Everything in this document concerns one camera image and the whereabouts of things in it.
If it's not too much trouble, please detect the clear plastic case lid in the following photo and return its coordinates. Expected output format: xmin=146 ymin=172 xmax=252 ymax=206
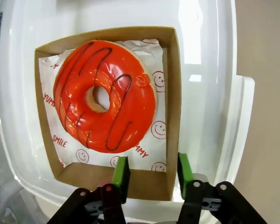
xmin=0 ymin=0 xmax=24 ymax=224

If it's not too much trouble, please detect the brown cardboard donut box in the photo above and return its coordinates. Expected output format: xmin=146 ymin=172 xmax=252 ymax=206
xmin=34 ymin=26 xmax=181 ymax=202

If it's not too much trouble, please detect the white printed paper liner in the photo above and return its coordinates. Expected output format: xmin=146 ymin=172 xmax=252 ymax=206
xmin=38 ymin=38 xmax=167 ymax=173

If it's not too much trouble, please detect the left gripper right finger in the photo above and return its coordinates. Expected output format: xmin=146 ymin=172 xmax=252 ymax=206
xmin=177 ymin=153 xmax=275 ymax=224

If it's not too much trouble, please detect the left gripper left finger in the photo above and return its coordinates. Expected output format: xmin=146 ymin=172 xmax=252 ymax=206
xmin=48 ymin=156 xmax=131 ymax=224

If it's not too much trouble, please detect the red glazed donut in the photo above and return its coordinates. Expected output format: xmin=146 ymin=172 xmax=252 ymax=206
xmin=54 ymin=39 xmax=157 ymax=154

